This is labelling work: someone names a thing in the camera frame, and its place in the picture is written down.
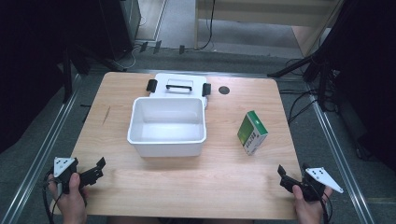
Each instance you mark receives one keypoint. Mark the person's right hand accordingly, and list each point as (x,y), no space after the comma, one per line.
(309,211)

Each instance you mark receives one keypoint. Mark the green and white carton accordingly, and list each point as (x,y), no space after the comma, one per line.
(252,133)

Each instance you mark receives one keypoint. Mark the light wooden partition frame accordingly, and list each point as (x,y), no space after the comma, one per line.
(264,12)

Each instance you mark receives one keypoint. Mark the person's left hand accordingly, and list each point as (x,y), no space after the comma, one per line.
(72,205)

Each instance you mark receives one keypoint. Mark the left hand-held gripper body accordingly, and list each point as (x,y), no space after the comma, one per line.
(63,166)

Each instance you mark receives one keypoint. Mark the metal floor rail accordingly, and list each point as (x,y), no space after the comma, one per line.
(40,155)
(339,155)

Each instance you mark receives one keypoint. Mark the black tripod stand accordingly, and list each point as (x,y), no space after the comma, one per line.
(320,70)
(67,77)

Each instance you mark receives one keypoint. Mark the round black table grommet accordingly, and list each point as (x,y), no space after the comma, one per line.
(224,90)

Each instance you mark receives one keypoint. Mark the white plastic storage box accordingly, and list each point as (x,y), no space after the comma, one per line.
(169,149)

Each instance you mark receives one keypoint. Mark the black curtain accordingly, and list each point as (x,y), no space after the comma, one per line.
(370,77)
(31,62)

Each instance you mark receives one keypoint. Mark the black cabinet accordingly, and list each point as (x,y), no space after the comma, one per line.
(120,28)

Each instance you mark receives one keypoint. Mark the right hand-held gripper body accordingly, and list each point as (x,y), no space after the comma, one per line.
(317,179)

